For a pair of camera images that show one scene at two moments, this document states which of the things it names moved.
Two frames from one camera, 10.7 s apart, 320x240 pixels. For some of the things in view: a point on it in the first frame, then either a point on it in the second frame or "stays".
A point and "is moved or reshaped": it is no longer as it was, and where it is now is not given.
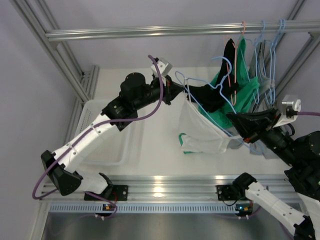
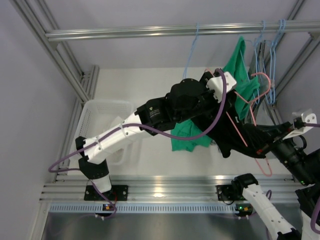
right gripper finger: [252, 124] → [266, 148]
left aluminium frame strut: [38, 15] stays
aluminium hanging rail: [195, 30] stays
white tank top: [199, 133] is moved or reshaped
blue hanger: [272, 91] stays
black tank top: [212, 99] is moved or reshaped
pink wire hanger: [235, 47] → [266, 171]
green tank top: [246, 92] is moved or reshaped
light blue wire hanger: [222, 88] → [192, 50]
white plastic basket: [118, 149] stays
